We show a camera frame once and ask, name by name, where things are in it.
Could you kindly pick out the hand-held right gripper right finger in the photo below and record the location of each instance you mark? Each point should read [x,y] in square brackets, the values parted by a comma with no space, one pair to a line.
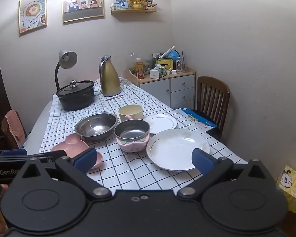
[201,161]

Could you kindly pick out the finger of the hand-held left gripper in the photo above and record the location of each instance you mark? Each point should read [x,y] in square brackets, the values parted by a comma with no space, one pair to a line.
[13,152]
[53,155]

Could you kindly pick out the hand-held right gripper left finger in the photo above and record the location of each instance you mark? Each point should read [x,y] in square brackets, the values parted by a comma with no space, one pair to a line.
[85,159]

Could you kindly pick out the pink mouse-shaped plate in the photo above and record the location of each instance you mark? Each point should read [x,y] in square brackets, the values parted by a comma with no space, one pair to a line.
[71,144]

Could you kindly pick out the large white plate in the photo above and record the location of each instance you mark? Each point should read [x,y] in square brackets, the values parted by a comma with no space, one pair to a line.
[175,150]

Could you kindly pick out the large steel bowl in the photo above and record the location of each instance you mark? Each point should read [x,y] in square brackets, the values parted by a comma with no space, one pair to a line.
[96,128]

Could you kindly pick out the pink cat-shaped bowl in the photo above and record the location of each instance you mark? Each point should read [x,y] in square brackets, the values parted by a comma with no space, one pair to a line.
[133,147]

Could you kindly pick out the small steel bowl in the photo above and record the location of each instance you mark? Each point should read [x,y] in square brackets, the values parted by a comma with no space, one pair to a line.
[132,130]

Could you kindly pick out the cream bowl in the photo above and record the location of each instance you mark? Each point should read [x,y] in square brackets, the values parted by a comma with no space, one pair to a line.
[130,111]

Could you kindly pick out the pink towel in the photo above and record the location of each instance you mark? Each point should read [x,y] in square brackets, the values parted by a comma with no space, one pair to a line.
[13,126]

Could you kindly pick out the dark wooden chair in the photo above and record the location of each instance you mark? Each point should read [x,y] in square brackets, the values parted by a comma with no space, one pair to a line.
[21,123]

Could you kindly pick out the blue white package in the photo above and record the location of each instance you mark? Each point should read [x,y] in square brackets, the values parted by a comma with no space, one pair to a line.
[199,123]

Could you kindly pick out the white black grid tablecloth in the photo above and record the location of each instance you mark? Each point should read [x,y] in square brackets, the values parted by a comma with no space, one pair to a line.
[128,160]

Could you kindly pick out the small white plate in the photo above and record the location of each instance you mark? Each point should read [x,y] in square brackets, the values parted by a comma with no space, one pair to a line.
[162,124]

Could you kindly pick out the black cooking pot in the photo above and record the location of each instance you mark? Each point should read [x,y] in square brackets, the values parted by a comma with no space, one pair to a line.
[76,102]

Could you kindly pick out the brown slatted wooden chair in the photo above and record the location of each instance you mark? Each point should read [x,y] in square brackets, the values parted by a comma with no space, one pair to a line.
[213,96]

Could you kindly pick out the red pen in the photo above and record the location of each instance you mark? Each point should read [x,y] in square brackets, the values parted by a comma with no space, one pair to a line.
[113,97]

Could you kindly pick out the glass pot lid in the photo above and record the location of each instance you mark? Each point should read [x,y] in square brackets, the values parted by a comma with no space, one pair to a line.
[75,88]

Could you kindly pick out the white wooden cabinet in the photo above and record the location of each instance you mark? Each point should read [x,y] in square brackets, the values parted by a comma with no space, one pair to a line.
[180,91]

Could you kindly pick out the gold thermos jug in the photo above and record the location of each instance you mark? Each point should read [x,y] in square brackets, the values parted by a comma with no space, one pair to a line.
[109,79]

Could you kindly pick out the glass pitcher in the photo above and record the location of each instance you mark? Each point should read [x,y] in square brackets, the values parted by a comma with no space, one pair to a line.
[125,79]

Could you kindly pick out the yellow cartoon box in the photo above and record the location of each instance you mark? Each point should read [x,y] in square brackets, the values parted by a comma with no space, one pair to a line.
[292,185]

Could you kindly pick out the wooden rack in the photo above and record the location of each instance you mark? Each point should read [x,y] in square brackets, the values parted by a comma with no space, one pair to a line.
[134,79]

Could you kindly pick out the grey desk lamp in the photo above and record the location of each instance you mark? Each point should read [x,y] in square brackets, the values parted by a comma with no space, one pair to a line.
[67,59]

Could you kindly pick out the white tissue box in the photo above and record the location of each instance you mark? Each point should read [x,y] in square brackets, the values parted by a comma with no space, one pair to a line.
[157,73]

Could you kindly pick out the incense stick holder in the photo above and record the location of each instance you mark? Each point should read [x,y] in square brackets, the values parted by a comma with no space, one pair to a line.
[183,64]

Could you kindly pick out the orange bottle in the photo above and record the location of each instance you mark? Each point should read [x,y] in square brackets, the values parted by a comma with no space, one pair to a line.
[138,64]

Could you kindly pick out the glass dome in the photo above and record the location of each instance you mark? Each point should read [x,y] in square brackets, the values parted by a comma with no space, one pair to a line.
[130,59]

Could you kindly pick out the blue globe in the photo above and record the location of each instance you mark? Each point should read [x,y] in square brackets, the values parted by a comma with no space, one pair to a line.
[174,55]

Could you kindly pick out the framed food poster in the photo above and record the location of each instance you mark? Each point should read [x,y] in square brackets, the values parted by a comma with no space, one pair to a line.
[33,12]

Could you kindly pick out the framed family poster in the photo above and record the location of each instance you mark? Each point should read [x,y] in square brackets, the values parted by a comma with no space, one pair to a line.
[82,2]

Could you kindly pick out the small black lantern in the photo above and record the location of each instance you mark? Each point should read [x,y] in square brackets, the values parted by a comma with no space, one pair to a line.
[150,3]

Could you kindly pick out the wooden wall shelf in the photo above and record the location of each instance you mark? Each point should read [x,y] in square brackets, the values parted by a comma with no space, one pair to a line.
[133,11]

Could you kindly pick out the photo frame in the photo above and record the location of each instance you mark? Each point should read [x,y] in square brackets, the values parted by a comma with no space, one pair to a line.
[120,2]

